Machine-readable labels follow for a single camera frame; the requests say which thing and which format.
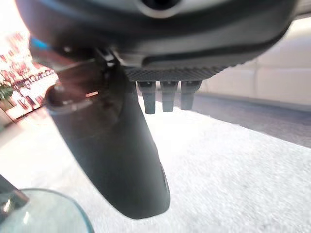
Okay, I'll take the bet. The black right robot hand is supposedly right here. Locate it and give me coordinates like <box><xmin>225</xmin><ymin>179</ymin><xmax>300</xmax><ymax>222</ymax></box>
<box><xmin>14</xmin><ymin>0</ymin><xmax>299</xmax><ymax>220</ymax></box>

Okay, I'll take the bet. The round glass table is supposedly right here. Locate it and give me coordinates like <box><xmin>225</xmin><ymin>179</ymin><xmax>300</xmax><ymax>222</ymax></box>
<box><xmin>0</xmin><ymin>188</ymin><xmax>95</xmax><ymax>233</ymax></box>

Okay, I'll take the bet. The dark metal table leg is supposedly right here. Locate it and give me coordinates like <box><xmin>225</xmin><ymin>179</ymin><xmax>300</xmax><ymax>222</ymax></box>
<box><xmin>0</xmin><ymin>174</ymin><xmax>30</xmax><ymax>220</ymax></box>

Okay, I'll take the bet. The green potted plant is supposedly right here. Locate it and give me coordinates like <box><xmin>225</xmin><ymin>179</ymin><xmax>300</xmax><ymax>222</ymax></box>
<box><xmin>0</xmin><ymin>85</ymin><xmax>14</xmax><ymax>101</ymax></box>

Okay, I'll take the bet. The display shelf with items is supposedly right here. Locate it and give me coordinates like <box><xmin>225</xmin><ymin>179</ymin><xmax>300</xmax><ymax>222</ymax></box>
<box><xmin>0</xmin><ymin>30</ymin><xmax>59</xmax><ymax>120</ymax></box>

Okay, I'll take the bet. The white shaggy rug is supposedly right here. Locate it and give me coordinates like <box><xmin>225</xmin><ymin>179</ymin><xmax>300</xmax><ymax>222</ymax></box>
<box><xmin>0</xmin><ymin>99</ymin><xmax>311</xmax><ymax>233</ymax></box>

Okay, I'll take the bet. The cream sofa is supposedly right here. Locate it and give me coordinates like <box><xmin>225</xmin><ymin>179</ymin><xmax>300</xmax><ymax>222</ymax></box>
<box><xmin>201</xmin><ymin>17</ymin><xmax>311</xmax><ymax>113</ymax></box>

